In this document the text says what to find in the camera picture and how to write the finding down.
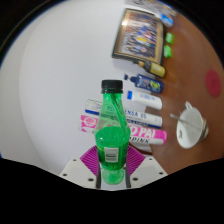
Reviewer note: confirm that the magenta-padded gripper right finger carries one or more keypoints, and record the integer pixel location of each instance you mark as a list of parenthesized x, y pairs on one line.
[(136, 162)]

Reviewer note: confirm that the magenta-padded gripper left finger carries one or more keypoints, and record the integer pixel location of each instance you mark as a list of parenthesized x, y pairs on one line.
[(87, 162)]

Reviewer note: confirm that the green plastic drink bottle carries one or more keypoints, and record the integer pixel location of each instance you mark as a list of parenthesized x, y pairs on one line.
[(112, 140)]

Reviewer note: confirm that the pink shuttlecock tube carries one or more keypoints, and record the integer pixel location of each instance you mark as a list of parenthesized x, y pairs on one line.
[(146, 135)]

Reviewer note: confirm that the white shuttlecock tube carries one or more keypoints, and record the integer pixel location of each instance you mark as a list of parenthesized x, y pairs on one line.
[(143, 117)]

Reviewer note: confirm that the floral patterned paper cup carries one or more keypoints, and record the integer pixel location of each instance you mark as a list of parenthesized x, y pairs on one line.
[(188, 133)]

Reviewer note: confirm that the white bottle with blue cap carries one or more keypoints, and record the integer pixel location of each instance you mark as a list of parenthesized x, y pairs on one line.
[(146, 99)]

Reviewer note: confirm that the dark blue pump bottle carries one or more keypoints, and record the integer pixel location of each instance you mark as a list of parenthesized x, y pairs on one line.
[(146, 83)]

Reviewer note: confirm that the dark bottle with yellow label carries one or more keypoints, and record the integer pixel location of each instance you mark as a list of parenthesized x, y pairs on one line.
[(155, 68)]

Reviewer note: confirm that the flat round red coaster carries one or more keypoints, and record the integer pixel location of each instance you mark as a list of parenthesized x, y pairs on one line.
[(213, 83)]

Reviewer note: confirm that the small green box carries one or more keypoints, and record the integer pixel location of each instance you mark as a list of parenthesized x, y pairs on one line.
[(167, 51), (169, 37)]

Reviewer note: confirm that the gold framed group photo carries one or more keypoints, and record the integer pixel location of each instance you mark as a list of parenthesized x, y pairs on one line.
[(138, 36)]

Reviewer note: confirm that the blue tissue packet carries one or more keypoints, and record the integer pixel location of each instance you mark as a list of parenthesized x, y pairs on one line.
[(167, 19)]

